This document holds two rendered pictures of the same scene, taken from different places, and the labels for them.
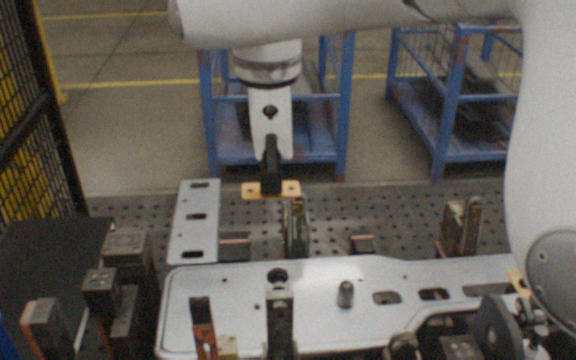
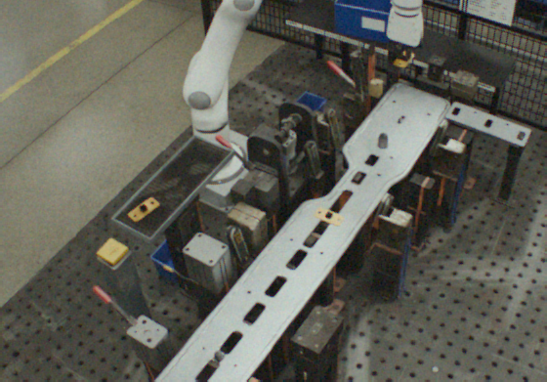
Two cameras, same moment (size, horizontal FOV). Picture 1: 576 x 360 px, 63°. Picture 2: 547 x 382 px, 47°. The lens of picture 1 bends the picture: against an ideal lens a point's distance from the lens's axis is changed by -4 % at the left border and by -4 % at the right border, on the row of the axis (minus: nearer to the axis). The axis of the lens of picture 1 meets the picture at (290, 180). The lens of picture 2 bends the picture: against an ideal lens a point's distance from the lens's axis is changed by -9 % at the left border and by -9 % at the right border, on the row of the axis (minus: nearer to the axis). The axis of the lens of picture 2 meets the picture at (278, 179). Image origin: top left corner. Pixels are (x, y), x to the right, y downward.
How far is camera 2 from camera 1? 2.14 m
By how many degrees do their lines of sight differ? 89
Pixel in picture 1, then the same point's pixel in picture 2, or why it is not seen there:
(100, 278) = (437, 61)
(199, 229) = (475, 120)
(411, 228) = (482, 342)
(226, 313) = (406, 106)
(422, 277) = (372, 181)
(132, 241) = (462, 79)
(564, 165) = not seen: outside the picture
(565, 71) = not seen: outside the picture
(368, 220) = (511, 318)
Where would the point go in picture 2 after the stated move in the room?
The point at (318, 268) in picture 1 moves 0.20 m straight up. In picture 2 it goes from (411, 148) to (416, 97)
